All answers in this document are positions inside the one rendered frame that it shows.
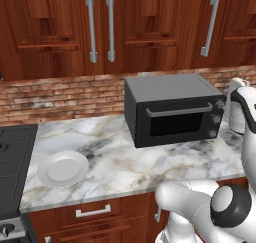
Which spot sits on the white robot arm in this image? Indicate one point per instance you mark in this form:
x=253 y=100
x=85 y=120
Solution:
x=196 y=203

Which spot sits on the black toaster oven door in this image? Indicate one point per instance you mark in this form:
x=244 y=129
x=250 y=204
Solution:
x=143 y=133

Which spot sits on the black toaster oven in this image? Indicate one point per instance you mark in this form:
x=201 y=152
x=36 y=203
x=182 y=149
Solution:
x=166 y=87

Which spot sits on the white round plate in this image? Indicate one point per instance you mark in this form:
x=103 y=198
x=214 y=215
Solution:
x=63 y=169

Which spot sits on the grey toaster oven knob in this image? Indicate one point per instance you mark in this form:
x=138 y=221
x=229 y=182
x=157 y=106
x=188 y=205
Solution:
x=220 y=104
x=212 y=133
x=217 y=119

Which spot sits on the brown wooden base cupboard door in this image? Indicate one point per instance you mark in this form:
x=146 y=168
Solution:
x=153 y=230

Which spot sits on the brown wooden drawer front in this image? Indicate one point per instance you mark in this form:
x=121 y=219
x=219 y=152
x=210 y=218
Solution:
x=126 y=210

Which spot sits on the black stove with hob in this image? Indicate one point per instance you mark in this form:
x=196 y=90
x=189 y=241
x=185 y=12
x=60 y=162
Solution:
x=15 y=167

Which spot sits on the grey stove knob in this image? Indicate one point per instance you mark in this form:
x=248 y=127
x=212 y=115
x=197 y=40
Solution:
x=7 y=231

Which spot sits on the brown wooden wall cupboard door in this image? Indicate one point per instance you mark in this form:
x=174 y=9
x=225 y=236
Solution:
x=46 y=27
x=150 y=23
x=236 y=20

